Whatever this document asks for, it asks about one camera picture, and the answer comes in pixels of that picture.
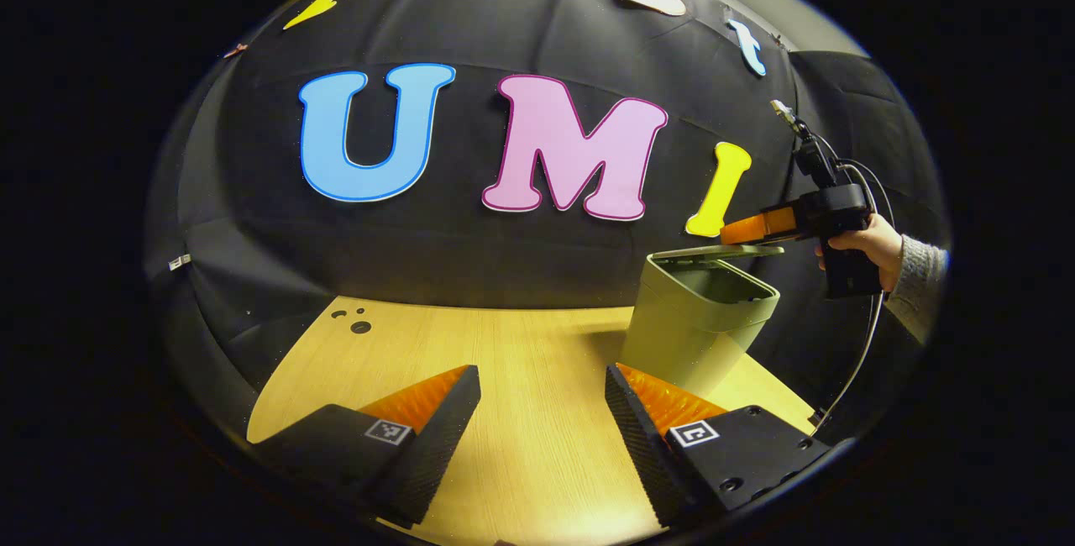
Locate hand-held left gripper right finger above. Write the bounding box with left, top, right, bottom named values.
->
left=603, top=363, right=832, bottom=530

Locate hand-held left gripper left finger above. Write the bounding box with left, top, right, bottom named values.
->
left=252, top=365, right=481, bottom=530

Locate pale green desktop garbage bin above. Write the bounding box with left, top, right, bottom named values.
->
left=620, top=244, right=786, bottom=400

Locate wooden desktop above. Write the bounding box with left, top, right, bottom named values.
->
left=246, top=296, right=822, bottom=546

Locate black backdrop cloth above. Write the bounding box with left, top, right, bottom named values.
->
left=143, top=0, right=950, bottom=446

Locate black cable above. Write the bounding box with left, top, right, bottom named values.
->
left=810, top=136, right=895, bottom=436

